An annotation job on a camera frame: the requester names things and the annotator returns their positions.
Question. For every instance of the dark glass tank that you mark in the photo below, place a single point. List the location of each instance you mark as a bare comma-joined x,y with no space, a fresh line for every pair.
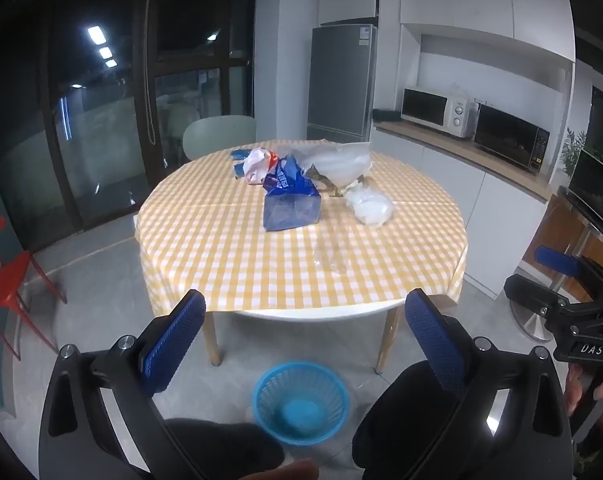
599,185

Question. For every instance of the person's right leg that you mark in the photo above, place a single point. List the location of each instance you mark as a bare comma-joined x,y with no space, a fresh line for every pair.
396,410

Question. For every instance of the dark glass sliding door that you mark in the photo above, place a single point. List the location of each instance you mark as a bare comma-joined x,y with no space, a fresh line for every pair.
106,160

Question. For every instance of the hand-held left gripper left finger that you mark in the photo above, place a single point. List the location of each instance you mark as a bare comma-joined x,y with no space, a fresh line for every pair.
174,345

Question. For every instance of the white and red plastic bag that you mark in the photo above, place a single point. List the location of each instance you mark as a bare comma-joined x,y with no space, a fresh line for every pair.
254,165

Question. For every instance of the white wall cabinets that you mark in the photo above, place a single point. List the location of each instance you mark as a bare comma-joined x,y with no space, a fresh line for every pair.
456,0

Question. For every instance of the metal stool base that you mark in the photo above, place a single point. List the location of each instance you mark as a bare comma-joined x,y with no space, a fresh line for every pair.
534,327

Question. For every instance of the person's left hand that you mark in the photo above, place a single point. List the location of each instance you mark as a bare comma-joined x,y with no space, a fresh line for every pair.
281,471

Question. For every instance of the clear plastic film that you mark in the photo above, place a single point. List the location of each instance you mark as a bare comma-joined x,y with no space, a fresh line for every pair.
331,255

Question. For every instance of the blue plastic packet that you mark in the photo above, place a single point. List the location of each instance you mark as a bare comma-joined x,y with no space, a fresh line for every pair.
291,200

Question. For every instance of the green plant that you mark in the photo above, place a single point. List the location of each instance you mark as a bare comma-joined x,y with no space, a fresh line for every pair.
574,152

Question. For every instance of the person's leg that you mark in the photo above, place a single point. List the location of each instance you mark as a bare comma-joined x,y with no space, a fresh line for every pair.
216,450
396,410

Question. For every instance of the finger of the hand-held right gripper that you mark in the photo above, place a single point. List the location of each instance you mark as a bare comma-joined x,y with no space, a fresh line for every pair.
556,260
531,294

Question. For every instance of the grey refrigerator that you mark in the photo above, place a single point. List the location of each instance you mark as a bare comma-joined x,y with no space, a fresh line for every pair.
339,85

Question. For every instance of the red snack wrapper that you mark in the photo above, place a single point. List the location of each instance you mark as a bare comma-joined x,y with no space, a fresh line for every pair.
271,158

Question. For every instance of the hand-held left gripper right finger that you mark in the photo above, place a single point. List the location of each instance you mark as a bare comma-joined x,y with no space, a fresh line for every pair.
434,345

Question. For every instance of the pale green chair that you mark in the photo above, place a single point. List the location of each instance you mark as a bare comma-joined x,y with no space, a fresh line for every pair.
216,132

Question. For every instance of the dark box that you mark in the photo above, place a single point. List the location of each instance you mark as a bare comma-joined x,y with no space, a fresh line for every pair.
384,115

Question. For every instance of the person's left leg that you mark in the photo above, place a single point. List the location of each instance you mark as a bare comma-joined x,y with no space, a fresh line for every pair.
216,450

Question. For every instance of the white microwave oven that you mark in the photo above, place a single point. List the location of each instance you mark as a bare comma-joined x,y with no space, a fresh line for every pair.
426,105

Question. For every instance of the red plastic chair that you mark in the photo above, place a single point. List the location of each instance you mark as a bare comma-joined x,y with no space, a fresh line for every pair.
4,280

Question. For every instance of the round table, yellow checked cloth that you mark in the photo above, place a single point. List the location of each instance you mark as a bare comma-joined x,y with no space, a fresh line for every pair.
221,250

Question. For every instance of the round white table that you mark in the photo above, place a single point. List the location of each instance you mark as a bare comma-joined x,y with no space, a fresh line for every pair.
212,335

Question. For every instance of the clear plastic wrap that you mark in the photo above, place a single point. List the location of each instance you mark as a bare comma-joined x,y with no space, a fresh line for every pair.
336,160

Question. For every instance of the white kitchen counter cabinet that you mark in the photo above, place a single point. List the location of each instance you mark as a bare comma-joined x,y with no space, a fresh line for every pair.
456,200

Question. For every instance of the blue plastic basket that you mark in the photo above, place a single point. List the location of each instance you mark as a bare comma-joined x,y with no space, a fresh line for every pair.
301,410

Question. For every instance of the person's right hand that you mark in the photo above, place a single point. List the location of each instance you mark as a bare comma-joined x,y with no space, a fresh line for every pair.
575,390

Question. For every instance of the black microwave oven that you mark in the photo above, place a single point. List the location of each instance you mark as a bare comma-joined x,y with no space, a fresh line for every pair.
506,135

